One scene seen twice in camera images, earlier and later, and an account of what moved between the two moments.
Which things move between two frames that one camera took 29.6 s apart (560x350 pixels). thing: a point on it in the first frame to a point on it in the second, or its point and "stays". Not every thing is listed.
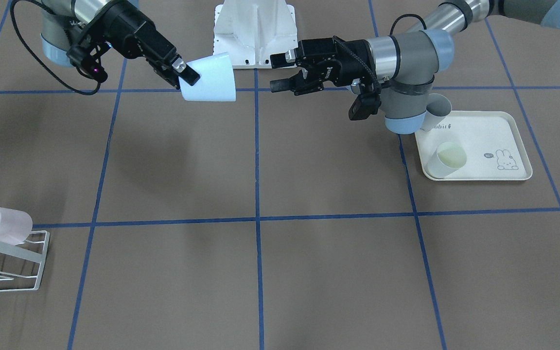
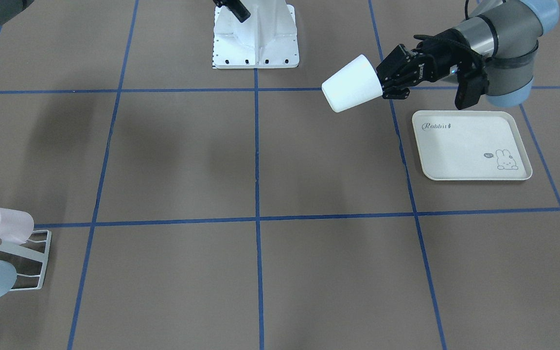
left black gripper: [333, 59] to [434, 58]
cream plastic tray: [494, 141] stays
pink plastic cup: [5, 226] stays
